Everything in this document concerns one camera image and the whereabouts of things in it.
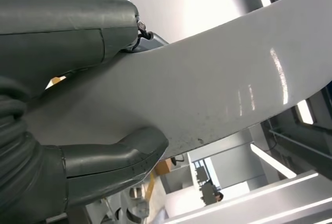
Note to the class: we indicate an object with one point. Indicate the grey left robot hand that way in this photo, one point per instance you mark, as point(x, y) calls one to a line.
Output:
point(65, 26)

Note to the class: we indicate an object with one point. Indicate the brown cardboard box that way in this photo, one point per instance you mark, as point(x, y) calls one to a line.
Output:
point(163, 167)

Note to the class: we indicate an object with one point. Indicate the person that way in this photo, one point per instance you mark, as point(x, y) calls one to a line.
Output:
point(211, 195)

